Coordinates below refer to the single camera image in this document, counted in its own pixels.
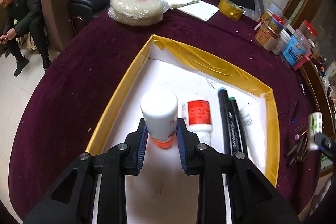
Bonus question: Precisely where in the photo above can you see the black marker green cap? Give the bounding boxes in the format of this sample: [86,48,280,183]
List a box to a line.
[229,97,248,157]

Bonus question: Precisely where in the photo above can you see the yellow taped white tray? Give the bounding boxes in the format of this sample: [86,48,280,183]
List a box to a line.
[87,35,280,223]

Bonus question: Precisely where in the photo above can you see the black marker light-blue cap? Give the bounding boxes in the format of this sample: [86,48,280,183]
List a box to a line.
[218,88,234,156]

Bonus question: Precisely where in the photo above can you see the small white red-label bottle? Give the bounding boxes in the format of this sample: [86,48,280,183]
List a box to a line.
[182,97,213,145]

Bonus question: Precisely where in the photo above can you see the white bottle orange cap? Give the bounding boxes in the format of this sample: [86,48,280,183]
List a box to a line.
[140,90,178,149]

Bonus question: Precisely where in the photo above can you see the white bottle red cap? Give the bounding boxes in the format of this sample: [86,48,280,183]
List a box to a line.
[307,112,323,151]

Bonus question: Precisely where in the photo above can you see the black marker blue cap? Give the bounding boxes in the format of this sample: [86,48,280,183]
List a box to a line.
[290,101,300,124]

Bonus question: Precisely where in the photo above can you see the white spray bottle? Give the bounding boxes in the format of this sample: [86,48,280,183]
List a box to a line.
[240,105,266,173]

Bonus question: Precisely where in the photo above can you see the metal nail clipper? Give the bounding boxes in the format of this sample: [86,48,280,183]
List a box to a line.
[299,82,306,95]

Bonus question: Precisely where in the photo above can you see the blue cartoon label jar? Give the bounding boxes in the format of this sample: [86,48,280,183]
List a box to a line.
[281,29,311,71]

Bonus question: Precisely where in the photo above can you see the purple velvet tablecloth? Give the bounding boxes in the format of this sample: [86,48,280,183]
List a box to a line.
[9,10,315,218]

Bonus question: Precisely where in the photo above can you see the red lid plastic jar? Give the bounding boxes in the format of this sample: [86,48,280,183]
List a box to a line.
[298,20,317,42]

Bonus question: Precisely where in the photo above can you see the white plastic jar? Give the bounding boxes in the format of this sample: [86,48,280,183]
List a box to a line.
[271,30,291,55]

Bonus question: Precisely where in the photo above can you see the brown label glass jar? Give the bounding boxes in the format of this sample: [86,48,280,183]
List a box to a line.
[255,22,282,51]

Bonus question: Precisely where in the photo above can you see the stacked colourful tape rolls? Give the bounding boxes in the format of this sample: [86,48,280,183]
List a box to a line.
[260,10,288,33]

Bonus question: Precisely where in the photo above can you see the wooden brick pattern cabinet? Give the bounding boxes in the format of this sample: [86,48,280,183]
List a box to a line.
[283,0,335,138]

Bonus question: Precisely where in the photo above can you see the yellow tape roll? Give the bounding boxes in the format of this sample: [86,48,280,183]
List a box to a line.
[218,0,244,21]

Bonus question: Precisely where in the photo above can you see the person in black jacket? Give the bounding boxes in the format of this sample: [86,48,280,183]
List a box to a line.
[1,0,52,77]

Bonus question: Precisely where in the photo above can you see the wrapped round white cakes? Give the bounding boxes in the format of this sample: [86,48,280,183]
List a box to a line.
[108,0,169,27]

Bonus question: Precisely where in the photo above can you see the white paper stack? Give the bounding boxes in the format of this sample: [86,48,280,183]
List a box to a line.
[163,0,219,22]

